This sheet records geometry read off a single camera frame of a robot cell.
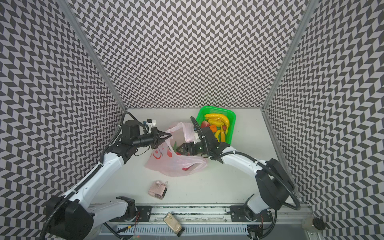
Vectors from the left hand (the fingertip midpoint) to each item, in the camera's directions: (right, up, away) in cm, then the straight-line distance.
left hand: (172, 136), depth 73 cm
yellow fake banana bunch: (+29, +7, +33) cm, 45 cm away
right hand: (+5, -10, +6) cm, 13 cm away
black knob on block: (+68, -40, -6) cm, 79 cm away
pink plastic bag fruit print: (-5, -13, +6) cm, 15 cm away
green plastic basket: (+16, +15, +35) cm, 41 cm away
